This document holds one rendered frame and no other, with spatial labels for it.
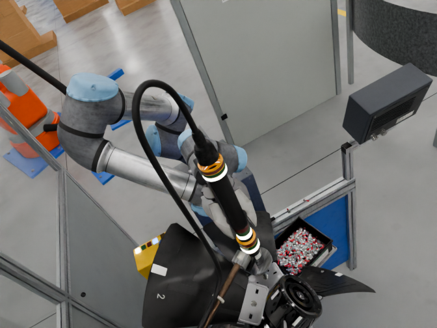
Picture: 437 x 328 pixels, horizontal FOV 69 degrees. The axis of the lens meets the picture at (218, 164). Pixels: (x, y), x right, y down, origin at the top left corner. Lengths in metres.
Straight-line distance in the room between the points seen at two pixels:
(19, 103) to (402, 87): 3.82
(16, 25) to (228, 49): 6.38
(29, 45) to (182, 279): 7.94
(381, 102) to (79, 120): 0.95
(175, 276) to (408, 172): 2.16
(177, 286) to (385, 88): 0.95
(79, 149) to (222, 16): 1.74
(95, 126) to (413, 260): 1.91
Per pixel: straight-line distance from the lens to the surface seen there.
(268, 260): 0.80
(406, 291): 2.18
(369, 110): 1.20
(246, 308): 0.81
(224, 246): 0.98
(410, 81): 1.31
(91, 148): 0.90
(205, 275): 0.75
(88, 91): 0.86
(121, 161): 0.90
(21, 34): 8.40
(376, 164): 2.67
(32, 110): 4.34
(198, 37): 2.40
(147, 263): 1.21
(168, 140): 1.22
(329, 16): 2.92
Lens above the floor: 2.00
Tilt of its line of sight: 43 degrees down
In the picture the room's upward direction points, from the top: 25 degrees counter-clockwise
